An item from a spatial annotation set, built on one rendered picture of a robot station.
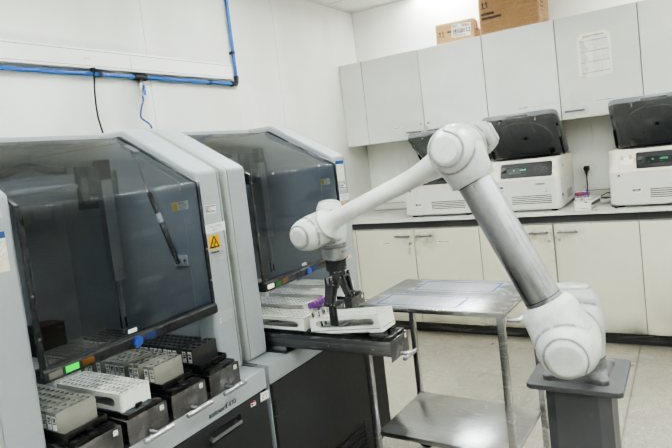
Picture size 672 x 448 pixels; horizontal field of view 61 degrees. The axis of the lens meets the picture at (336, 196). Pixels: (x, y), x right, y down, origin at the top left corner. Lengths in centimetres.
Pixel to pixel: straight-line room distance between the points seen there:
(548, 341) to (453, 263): 280
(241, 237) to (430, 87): 283
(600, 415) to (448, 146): 89
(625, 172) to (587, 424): 235
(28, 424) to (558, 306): 135
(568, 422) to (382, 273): 290
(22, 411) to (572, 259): 336
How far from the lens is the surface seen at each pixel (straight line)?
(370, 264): 465
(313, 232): 180
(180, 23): 363
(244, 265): 210
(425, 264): 443
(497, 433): 251
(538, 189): 409
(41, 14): 308
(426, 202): 435
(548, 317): 161
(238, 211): 208
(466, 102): 450
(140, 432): 174
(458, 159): 155
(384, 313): 197
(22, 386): 162
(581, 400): 189
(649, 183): 400
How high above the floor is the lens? 143
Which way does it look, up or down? 4 degrees down
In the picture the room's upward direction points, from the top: 7 degrees counter-clockwise
